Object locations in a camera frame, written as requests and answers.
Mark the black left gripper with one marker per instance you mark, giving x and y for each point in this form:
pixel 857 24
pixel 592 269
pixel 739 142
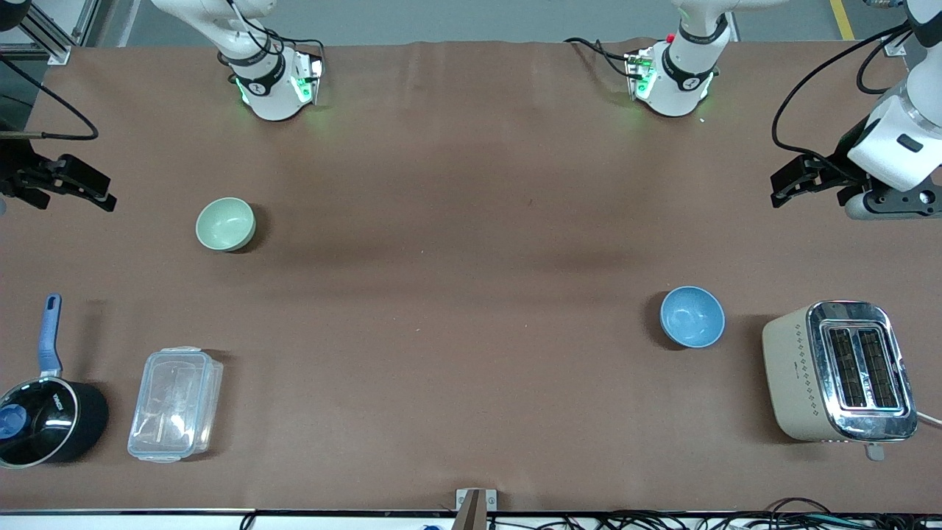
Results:
pixel 845 153

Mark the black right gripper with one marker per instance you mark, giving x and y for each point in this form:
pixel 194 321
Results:
pixel 16 172

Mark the green ceramic bowl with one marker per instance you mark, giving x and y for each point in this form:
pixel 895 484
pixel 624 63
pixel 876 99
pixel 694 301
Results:
pixel 225 224

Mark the blue ceramic bowl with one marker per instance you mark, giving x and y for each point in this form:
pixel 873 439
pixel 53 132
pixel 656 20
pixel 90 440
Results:
pixel 692 316

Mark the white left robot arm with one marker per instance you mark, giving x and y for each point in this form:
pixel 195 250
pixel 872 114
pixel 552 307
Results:
pixel 681 81

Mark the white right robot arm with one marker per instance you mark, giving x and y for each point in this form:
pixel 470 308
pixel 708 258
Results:
pixel 268 88

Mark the beige chrome two-slot toaster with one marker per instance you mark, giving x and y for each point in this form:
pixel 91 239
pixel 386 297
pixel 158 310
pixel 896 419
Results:
pixel 831 372

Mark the clear plastic food container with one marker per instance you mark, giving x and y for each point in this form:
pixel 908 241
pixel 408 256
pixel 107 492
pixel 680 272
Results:
pixel 175 403

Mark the glass lid with blue knob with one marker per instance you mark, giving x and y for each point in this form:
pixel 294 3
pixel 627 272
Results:
pixel 33 423

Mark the brown table mat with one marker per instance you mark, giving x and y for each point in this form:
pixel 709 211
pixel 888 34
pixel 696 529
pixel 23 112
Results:
pixel 471 258

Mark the aluminium frame profile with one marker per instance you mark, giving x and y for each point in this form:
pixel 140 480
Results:
pixel 48 33
pixel 894 46

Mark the metal table edge bracket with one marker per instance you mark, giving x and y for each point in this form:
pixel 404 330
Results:
pixel 462 500

